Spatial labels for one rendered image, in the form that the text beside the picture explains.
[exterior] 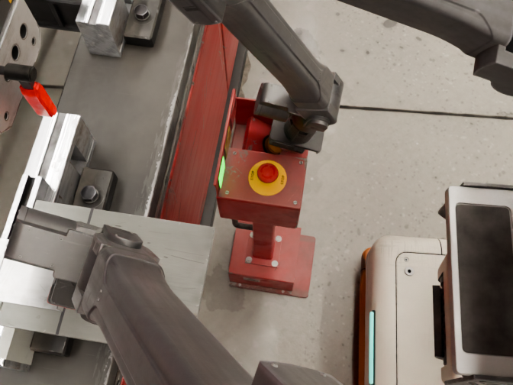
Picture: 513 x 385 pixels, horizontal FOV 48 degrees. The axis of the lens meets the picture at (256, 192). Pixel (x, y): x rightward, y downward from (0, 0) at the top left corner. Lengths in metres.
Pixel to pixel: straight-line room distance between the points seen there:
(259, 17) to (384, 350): 1.02
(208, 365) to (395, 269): 1.28
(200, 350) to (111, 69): 0.82
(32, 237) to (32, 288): 0.25
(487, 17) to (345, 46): 1.57
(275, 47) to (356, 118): 1.30
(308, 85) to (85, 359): 0.53
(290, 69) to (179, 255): 0.30
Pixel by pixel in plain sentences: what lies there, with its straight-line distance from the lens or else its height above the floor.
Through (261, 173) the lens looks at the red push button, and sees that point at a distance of 1.05.
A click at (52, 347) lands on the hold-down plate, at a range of 0.92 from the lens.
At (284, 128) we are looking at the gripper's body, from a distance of 1.09.
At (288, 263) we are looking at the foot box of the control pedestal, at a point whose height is 0.12.
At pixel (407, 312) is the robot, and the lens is 1.56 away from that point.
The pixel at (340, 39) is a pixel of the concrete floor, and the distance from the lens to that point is 2.22.
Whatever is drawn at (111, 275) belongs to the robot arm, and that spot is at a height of 1.32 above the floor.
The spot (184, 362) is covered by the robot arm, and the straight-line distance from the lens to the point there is 0.32.
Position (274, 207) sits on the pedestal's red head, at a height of 0.77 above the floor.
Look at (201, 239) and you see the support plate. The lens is 0.81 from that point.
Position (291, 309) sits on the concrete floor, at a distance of 1.80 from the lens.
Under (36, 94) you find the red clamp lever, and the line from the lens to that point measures 0.70.
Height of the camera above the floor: 1.77
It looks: 68 degrees down
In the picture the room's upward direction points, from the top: 1 degrees counter-clockwise
